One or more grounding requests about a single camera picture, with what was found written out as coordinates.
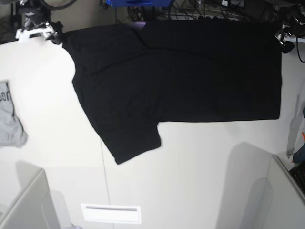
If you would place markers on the black T-shirt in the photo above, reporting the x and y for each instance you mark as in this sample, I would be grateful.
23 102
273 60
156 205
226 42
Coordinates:
131 77

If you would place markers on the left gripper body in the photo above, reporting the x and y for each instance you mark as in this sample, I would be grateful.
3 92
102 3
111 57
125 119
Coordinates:
289 34

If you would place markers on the left white partition box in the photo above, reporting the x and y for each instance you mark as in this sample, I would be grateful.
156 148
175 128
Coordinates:
32 208

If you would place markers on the right white partition box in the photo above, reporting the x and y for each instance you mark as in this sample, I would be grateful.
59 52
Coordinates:
287 209

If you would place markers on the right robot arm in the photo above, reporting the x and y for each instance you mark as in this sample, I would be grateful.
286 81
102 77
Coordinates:
42 8

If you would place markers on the white partition box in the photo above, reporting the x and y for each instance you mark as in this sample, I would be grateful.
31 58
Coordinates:
32 208
287 209

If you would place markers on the teal orange tool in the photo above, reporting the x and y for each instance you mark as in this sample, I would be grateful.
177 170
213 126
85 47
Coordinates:
299 156

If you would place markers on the grey T-shirt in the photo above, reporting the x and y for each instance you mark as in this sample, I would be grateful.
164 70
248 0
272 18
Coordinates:
11 130

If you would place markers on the grey tape strip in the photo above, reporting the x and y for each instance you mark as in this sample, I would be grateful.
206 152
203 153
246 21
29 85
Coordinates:
295 126

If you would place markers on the blue box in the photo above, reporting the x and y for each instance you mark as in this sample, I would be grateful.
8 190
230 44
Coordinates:
145 3

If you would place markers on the black power strip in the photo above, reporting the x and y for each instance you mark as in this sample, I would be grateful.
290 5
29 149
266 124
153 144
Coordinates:
215 18

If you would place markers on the black keyboard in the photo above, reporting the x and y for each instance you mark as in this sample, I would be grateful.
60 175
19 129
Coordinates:
298 174

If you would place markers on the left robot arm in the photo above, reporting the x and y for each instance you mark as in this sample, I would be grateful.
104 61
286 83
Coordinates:
291 14

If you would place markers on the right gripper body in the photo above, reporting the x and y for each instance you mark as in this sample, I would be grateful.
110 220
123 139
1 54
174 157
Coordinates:
32 26

